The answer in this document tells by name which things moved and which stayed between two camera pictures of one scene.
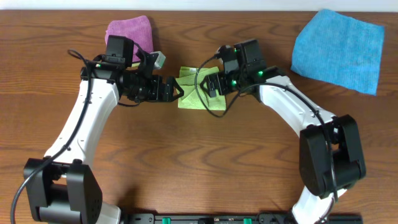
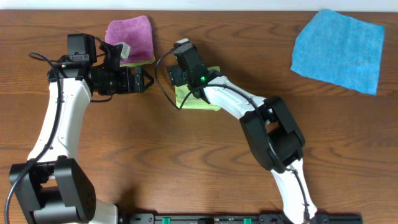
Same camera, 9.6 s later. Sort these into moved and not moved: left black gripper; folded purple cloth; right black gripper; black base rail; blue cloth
Moved: left black gripper; right black gripper
Not moved: black base rail; folded purple cloth; blue cloth
